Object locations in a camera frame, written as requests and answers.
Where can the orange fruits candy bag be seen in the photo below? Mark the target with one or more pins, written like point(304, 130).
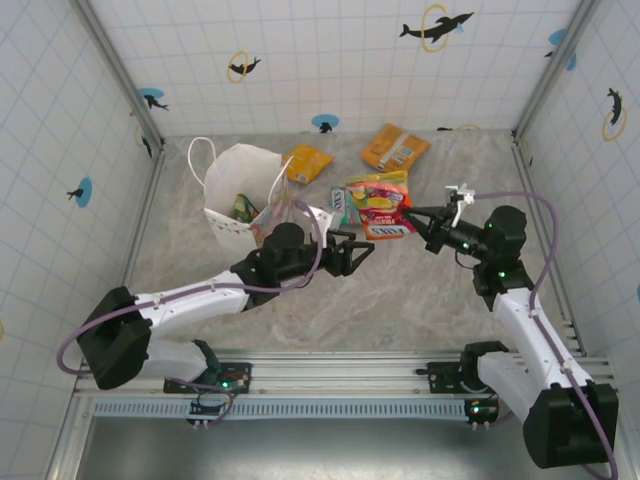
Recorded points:
point(380, 200)

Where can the teal candy bag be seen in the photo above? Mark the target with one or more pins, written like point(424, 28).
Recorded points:
point(340, 205)

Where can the orange snack packet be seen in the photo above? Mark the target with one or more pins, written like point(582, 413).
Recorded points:
point(395, 147)

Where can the white paper bag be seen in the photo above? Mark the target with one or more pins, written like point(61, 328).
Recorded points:
point(235, 170)

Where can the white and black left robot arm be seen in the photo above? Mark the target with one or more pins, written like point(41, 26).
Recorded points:
point(190, 305)

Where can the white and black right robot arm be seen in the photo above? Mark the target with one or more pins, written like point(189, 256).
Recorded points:
point(525, 340)

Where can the small yellow snack packet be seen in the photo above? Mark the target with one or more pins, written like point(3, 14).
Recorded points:
point(307, 162)

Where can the black connector board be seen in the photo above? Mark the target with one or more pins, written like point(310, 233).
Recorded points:
point(482, 411)
point(200, 411)

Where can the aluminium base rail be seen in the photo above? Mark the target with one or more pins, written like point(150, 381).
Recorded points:
point(330, 375)

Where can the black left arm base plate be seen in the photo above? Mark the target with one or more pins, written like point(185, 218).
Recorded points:
point(240, 372)

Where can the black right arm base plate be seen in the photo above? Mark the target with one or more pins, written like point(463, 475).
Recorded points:
point(440, 375)

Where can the aluminium frame post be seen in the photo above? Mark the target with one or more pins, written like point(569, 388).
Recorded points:
point(121, 75)
point(550, 75)

